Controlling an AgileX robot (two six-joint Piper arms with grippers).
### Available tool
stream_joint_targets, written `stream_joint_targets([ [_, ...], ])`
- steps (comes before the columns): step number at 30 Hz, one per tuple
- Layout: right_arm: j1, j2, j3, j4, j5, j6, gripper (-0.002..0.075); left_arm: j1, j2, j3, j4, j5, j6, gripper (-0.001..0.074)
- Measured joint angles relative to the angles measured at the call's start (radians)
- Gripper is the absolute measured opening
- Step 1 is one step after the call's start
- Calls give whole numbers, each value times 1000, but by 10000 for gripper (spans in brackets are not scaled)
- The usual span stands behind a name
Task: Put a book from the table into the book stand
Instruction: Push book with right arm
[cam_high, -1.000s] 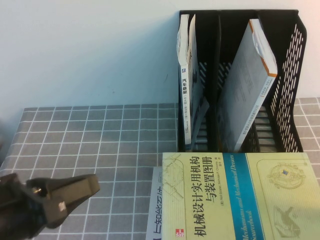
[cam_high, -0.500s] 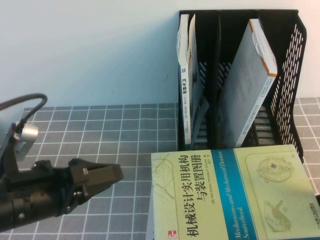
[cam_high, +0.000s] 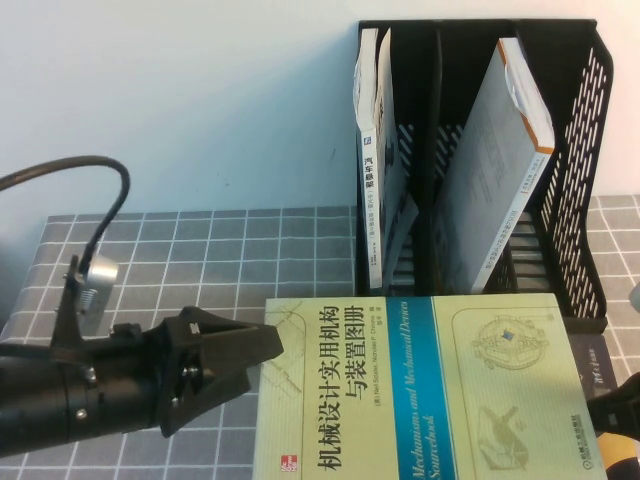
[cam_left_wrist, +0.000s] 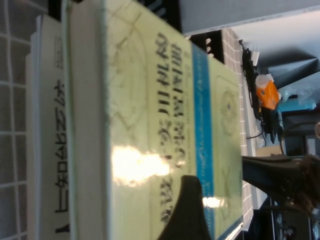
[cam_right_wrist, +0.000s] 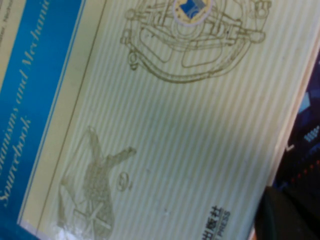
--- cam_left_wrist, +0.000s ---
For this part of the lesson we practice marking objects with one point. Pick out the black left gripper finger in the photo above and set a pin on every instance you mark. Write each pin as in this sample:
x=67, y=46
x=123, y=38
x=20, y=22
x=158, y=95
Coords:
x=190, y=212

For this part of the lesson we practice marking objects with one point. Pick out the yellow-green mechanical design book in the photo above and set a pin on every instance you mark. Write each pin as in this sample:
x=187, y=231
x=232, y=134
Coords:
x=150, y=100

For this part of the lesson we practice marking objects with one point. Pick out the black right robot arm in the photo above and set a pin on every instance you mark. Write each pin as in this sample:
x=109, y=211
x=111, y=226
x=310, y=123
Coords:
x=270, y=170

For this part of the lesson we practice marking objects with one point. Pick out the white book blue spine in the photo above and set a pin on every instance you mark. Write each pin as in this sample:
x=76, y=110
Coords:
x=47, y=125

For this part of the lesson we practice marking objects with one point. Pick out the black plastic book stand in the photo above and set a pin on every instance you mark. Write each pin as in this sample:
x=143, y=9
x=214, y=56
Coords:
x=172, y=17

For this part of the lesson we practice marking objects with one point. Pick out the orange plastic package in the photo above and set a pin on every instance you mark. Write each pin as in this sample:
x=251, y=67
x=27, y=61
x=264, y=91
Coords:
x=268, y=93

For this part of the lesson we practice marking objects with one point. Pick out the teal blue box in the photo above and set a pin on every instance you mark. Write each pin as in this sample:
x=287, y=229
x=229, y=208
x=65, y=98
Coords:
x=300, y=105

